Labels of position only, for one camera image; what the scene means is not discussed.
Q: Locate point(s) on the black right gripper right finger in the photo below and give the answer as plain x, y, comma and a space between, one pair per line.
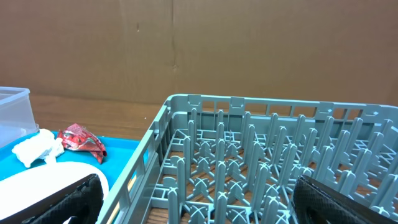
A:
315, 202

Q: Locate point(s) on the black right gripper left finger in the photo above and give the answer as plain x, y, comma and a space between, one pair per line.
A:
79, 202

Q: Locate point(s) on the clear plastic container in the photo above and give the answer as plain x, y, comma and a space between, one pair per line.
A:
17, 118

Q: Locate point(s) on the red crumpled wrapper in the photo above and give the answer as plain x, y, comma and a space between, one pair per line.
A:
78, 138

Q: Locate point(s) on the white round plate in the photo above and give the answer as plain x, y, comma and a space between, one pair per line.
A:
30, 186

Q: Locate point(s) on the grey dish rack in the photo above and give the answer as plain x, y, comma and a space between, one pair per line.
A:
219, 159

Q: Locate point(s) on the crumpled white napkin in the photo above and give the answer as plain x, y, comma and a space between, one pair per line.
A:
43, 146

